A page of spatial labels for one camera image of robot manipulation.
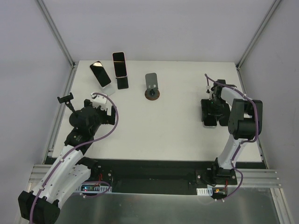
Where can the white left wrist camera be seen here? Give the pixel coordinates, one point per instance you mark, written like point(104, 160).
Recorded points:
point(99, 100)

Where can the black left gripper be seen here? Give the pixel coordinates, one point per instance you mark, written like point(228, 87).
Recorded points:
point(100, 112)

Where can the controller board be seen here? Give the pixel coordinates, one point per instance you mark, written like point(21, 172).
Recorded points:
point(211, 191)
point(94, 188)

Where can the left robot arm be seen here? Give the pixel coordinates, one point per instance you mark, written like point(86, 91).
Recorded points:
point(71, 169)

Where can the phone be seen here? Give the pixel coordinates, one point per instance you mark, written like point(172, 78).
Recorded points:
point(100, 74)
point(119, 64)
point(209, 121)

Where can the aluminium frame post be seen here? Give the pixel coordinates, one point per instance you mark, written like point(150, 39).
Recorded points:
point(262, 26)
point(54, 30)

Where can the round brown-base phone stand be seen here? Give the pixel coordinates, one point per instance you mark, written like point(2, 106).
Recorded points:
point(152, 92)

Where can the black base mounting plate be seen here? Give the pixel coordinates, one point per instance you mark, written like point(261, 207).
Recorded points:
point(153, 177)

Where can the phone in pink case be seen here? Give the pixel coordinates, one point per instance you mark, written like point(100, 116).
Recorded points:
point(119, 64)

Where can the aluminium front rail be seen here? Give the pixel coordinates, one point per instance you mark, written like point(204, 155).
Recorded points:
point(252, 178)

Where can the left controller board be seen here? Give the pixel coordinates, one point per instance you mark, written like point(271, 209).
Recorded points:
point(94, 188)

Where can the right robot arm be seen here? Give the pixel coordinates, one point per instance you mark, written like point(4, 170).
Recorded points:
point(244, 126)

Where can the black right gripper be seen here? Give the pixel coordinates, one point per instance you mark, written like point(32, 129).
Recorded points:
point(210, 114)

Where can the black round-base clamp stand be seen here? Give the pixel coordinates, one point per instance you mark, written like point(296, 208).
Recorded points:
point(74, 117)

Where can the black folding phone stand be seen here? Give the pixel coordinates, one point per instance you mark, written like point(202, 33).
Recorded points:
point(122, 83)

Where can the aluminium frame post left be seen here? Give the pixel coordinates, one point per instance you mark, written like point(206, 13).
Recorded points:
point(54, 30)

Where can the aluminium frame post right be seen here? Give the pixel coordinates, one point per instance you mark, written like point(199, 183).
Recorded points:
point(262, 26)

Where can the right controller board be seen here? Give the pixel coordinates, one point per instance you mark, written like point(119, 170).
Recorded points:
point(211, 191)

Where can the phone in white case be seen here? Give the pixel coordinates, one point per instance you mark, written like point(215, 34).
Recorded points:
point(100, 74)

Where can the white phone stand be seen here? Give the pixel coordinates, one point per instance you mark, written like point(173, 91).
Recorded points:
point(108, 90)

